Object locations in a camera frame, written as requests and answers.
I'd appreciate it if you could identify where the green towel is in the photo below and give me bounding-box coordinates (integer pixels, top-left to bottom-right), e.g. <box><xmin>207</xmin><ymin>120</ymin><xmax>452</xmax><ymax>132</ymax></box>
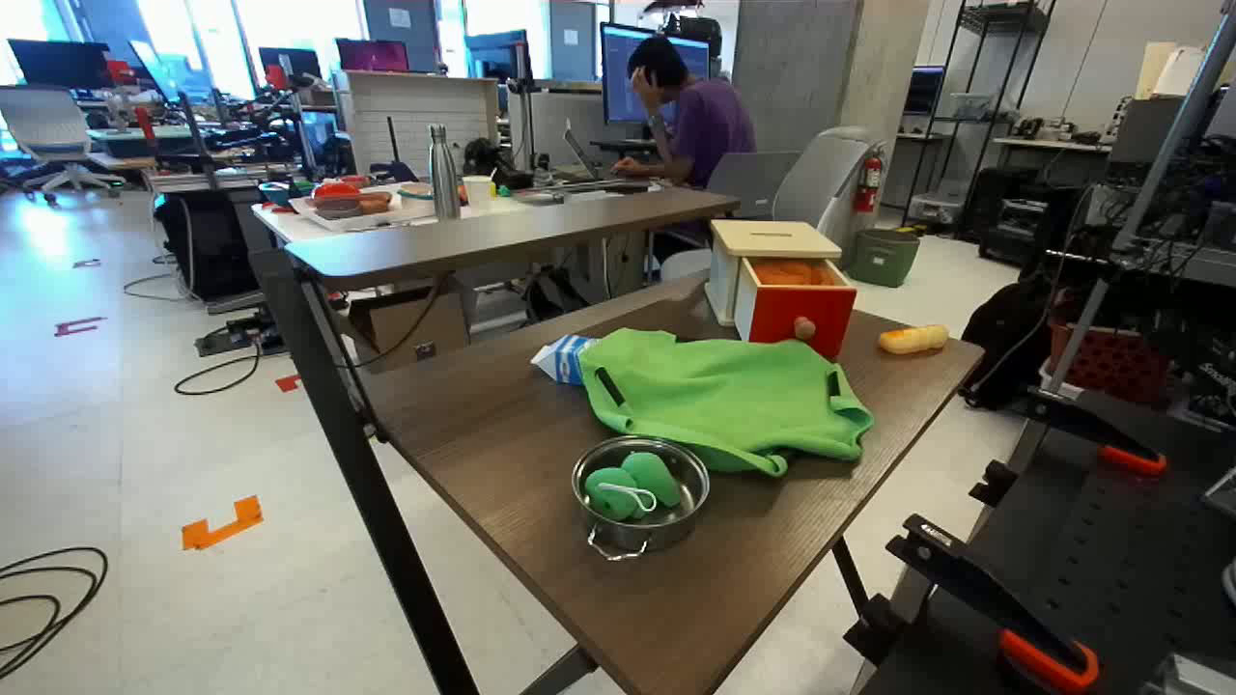
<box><xmin>581</xmin><ymin>328</ymin><xmax>875</xmax><ymax>479</ymax></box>

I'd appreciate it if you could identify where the light blue white cloth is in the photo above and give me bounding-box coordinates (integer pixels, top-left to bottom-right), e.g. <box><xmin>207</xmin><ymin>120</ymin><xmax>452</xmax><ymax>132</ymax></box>
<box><xmin>533</xmin><ymin>331</ymin><xmax>592</xmax><ymax>385</ymax></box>

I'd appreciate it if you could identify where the wooden box with slot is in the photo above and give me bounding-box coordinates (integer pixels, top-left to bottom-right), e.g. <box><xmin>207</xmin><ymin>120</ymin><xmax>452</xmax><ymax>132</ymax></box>
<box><xmin>705</xmin><ymin>221</ymin><xmax>843</xmax><ymax>324</ymax></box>

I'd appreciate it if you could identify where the red orange wooden drawer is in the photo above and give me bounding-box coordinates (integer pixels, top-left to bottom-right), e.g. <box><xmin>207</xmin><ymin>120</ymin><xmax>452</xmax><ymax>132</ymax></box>
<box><xmin>735</xmin><ymin>259</ymin><xmax>856</xmax><ymax>360</ymax></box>

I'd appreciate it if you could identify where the computer monitor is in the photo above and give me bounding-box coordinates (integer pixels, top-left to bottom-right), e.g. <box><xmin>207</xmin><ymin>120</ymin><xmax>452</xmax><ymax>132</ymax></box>
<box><xmin>595</xmin><ymin>20</ymin><xmax>716</xmax><ymax>132</ymax></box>

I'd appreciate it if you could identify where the person in purple shirt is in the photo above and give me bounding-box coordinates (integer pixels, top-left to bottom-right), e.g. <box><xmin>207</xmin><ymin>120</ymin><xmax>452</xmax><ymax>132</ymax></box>
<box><xmin>614</xmin><ymin>37</ymin><xmax>756</xmax><ymax>190</ymax></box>

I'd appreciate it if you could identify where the grey office chair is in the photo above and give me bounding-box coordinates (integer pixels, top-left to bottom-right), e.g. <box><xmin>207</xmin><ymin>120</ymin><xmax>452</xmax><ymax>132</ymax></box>
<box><xmin>657</xmin><ymin>128</ymin><xmax>875</xmax><ymax>277</ymax></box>

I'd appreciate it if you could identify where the metal water bottle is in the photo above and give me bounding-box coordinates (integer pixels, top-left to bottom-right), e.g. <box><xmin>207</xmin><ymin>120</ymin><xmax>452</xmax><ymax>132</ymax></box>
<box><xmin>429</xmin><ymin>128</ymin><xmax>458</xmax><ymax>221</ymax></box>

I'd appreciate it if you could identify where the green storage bin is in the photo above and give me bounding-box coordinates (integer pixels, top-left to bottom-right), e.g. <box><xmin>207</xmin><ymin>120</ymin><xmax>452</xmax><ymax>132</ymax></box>
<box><xmin>847</xmin><ymin>227</ymin><xmax>920</xmax><ymax>285</ymax></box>

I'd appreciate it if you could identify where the yellow bread toy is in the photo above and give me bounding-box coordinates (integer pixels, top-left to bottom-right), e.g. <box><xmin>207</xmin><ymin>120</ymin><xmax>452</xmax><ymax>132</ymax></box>
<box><xmin>875</xmin><ymin>324</ymin><xmax>950</xmax><ymax>360</ymax></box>

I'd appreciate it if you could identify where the red fire extinguisher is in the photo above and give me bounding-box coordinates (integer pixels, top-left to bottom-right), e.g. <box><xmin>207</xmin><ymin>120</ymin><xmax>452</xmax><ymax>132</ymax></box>
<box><xmin>854</xmin><ymin>146</ymin><xmax>883</xmax><ymax>217</ymax></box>

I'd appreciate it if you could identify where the red food container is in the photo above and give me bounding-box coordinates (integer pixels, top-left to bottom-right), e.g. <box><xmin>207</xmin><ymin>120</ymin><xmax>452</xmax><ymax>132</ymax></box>
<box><xmin>311</xmin><ymin>177</ymin><xmax>391</xmax><ymax>221</ymax></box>

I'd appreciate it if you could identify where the black backpack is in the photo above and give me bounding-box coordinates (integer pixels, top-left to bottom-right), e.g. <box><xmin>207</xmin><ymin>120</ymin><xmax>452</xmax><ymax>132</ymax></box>
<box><xmin>962</xmin><ymin>270</ymin><xmax>1057</xmax><ymax>410</ymax></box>

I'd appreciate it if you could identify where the orange floor marker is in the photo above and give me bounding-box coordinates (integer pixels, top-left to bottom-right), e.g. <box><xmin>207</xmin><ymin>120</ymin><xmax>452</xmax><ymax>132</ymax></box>
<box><xmin>183</xmin><ymin>495</ymin><xmax>263</xmax><ymax>554</ymax></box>

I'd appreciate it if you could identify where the near black orange clamp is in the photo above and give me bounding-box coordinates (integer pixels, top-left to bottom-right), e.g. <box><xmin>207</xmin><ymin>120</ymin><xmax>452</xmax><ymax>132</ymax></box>
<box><xmin>887</xmin><ymin>514</ymin><xmax>1099</xmax><ymax>695</ymax></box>

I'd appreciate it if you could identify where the black orange clamp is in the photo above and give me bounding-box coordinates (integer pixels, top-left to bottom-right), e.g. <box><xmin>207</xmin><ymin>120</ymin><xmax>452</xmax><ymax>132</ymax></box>
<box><xmin>1029</xmin><ymin>389</ymin><xmax>1170</xmax><ymax>479</ymax></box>
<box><xmin>887</xmin><ymin>514</ymin><xmax>1099</xmax><ymax>695</ymax></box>

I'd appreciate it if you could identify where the far black orange clamp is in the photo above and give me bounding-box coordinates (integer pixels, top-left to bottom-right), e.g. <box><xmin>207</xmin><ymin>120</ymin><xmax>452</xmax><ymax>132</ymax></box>
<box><xmin>1029</xmin><ymin>389</ymin><xmax>1170</xmax><ymax>479</ymax></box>

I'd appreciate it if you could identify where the black perforated mounting board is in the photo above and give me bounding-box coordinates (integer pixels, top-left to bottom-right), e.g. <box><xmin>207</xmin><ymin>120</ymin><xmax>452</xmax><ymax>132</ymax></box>
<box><xmin>860</xmin><ymin>410</ymin><xmax>1236</xmax><ymax>695</ymax></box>

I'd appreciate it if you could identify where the black floor cable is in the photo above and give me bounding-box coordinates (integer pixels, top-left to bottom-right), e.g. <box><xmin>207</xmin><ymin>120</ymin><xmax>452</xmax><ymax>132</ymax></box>
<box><xmin>0</xmin><ymin>546</ymin><xmax>113</xmax><ymax>684</ymax></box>

